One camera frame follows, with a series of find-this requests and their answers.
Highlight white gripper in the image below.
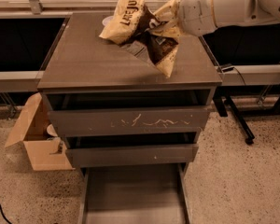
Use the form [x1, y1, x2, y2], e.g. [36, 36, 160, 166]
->
[152, 0, 217, 39]

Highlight brown Late July chip bag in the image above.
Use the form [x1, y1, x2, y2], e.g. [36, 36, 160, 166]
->
[100, 0, 179, 77]

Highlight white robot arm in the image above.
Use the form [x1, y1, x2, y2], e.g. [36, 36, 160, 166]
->
[155, 0, 280, 36]

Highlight grey top drawer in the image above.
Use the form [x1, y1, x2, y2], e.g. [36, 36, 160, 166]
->
[48, 91, 209, 137]

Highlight grey drawer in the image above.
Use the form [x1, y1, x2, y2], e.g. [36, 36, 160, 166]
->
[77, 164, 191, 224]
[48, 91, 209, 137]
[66, 133, 198, 168]

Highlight grey drawer cabinet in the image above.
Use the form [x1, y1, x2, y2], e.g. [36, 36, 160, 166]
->
[36, 10, 223, 176]

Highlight grey middle drawer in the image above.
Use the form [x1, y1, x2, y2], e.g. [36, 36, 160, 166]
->
[66, 133, 198, 168]

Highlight grey bottom drawer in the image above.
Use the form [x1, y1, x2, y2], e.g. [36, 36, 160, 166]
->
[77, 164, 191, 224]

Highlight white ceramic bowl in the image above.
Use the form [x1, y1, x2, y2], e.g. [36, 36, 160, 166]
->
[102, 16, 114, 26]

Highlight black wheeled stand leg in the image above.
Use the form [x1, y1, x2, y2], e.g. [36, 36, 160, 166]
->
[213, 89, 255, 145]

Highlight white cup in box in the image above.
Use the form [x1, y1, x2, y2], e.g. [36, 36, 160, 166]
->
[46, 124, 58, 137]

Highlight open cardboard box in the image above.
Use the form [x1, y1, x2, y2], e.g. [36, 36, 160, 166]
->
[5, 93, 73, 171]

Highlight black plug with cable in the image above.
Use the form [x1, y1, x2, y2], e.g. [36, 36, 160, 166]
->
[217, 63, 246, 85]

